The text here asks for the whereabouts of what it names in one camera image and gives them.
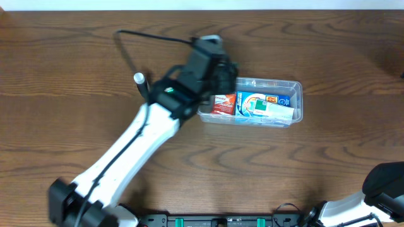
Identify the blue KoolFever box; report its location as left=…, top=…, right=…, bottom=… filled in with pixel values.
left=234, top=91, right=290, bottom=117

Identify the dark bottle white cap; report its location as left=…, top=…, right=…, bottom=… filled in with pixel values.
left=133, top=72, right=149, bottom=102

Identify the red Panadol ActiFast box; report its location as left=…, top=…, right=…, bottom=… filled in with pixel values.
left=211, top=93, right=236, bottom=115

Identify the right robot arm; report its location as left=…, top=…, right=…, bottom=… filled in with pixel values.
left=302, top=161, right=403, bottom=227

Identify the white green Panadol box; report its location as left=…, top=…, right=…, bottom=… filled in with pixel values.
left=252, top=99, right=294, bottom=120

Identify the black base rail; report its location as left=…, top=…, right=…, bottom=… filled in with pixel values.
left=138, top=214, right=322, bottom=227

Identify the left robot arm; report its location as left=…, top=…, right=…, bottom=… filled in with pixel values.
left=48, top=55, right=238, bottom=226

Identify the clear plastic container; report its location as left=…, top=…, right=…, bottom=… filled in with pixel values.
left=198, top=78, right=304, bottom=127

